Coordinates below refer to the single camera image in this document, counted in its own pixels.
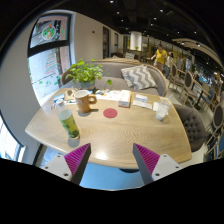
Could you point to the grey white chevron cushion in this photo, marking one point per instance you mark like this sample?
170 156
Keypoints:
140 78

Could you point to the pill blister pack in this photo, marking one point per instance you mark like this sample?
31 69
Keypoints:
53 107

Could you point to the small blue white box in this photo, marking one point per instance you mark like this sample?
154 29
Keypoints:
58 98

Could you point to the flat round red coaster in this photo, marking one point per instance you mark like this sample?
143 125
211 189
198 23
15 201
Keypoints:
110 113

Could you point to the dark tufted armchair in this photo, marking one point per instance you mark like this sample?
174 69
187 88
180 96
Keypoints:
193 128

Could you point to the printed white magazine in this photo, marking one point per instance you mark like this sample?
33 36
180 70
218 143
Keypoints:
108 95

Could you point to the white cardboard box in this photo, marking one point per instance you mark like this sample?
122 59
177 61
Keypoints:
125 99

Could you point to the group of ceiling spotlights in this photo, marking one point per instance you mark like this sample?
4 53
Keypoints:
161 10

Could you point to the grey curved sofa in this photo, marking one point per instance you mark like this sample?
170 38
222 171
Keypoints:
115 71

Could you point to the person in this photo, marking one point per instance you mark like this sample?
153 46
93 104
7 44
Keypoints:
169 63
160 56

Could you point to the clear green-labelled water bottle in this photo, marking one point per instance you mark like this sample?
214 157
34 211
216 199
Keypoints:
69 123

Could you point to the clear plastic cup with straw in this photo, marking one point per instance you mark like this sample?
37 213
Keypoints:
162 111

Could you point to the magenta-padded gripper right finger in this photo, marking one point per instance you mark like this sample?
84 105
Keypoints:
146 159

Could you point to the white blue tissue packet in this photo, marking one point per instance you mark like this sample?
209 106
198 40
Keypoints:
141 98

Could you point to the green potted plant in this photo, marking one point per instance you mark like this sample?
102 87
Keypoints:
85 71

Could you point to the window with painted decals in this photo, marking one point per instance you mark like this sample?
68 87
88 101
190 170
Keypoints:
48 68

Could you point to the group of wooden dining chairs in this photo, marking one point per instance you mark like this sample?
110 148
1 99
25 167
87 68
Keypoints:
188 81

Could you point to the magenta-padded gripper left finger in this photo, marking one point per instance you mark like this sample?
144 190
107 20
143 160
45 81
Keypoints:
77 159

